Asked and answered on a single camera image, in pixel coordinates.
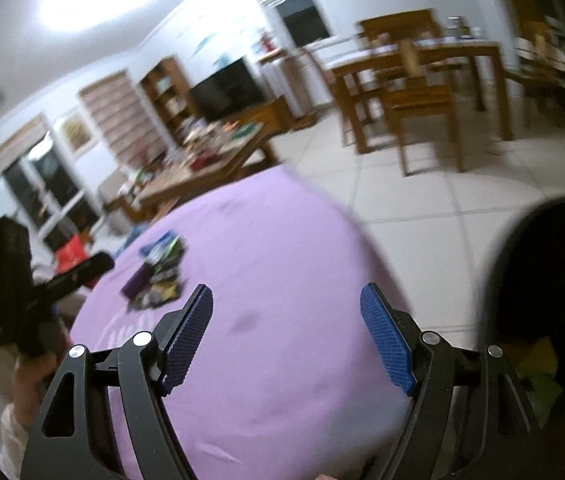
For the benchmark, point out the dark wrapper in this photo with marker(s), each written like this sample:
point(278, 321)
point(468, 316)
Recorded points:
point(157, 295)

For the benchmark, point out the window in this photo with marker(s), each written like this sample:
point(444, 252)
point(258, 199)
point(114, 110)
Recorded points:
point(297, 15)

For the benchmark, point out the striped window blind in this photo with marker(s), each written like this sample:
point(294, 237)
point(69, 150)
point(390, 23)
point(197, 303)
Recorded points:
point(122, 120)

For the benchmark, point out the purple tablecloth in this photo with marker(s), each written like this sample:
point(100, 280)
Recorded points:
point(272, 260)

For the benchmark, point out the black trash bin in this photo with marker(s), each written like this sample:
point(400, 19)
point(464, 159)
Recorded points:
point(552, 270)

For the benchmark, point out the coffee table clutter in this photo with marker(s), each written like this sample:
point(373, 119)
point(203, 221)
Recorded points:
point(212, 142)

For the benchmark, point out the person's left hand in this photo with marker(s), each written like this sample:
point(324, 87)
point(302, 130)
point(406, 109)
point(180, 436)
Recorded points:
point(30, 385)

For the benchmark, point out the glass balcony door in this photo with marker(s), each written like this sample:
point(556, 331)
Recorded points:
point(42, 185)

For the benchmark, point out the person's left forearm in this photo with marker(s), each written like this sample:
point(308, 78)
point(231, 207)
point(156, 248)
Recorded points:
point(12, 440)

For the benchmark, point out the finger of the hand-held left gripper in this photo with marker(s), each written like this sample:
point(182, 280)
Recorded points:
point(77, 275)

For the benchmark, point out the tall wooden plant stand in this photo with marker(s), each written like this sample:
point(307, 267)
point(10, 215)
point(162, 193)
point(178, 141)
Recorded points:
point(292, 90)

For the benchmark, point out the wooden coffee table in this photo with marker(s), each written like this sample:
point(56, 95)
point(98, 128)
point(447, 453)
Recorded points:
point(197, 175)

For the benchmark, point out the person's right hand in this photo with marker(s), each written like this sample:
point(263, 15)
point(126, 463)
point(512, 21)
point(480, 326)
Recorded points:
point(325, 477)

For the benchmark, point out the red cushion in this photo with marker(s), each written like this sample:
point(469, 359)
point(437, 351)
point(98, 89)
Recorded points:
point(70, 255)

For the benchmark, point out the wooden sofa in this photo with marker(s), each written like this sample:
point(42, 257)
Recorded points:
point(42, 262)

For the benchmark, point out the grey armchair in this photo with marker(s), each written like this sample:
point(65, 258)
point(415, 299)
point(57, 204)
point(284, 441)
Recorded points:
point(115, 192)

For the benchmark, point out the wooden dining table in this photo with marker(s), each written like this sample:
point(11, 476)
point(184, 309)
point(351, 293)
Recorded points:
point(482, 50)

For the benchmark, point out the wooden television cabinet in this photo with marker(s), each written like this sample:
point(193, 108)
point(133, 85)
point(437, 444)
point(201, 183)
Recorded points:
point(272, 112)

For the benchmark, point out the black television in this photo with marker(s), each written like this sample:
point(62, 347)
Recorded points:
point(227, 90)

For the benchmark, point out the small framed picture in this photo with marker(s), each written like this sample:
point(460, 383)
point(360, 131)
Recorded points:
point(76, 132)

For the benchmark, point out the green blue wrapper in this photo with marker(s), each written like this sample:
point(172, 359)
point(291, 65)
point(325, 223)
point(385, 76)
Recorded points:
point(165, 250)

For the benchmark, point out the wooden dining chair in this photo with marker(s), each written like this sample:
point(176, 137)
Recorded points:
point(537, 45)
point(357, 95)
point(420, 97)

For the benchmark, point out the wooden bookshelf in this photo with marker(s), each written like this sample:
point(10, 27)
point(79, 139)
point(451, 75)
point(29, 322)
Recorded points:
point(167, 90)

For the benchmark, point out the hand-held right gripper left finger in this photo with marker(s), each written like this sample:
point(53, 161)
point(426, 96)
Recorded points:
point(187, 340)

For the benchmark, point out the purple wrapper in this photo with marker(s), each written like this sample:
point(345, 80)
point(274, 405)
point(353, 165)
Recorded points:
point(136, 282)

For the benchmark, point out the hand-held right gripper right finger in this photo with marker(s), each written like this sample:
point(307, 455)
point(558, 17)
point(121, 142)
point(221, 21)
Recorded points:
point(387, 340)

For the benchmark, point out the red flower vase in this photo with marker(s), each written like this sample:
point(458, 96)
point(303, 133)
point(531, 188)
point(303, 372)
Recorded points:
point(265, 42)

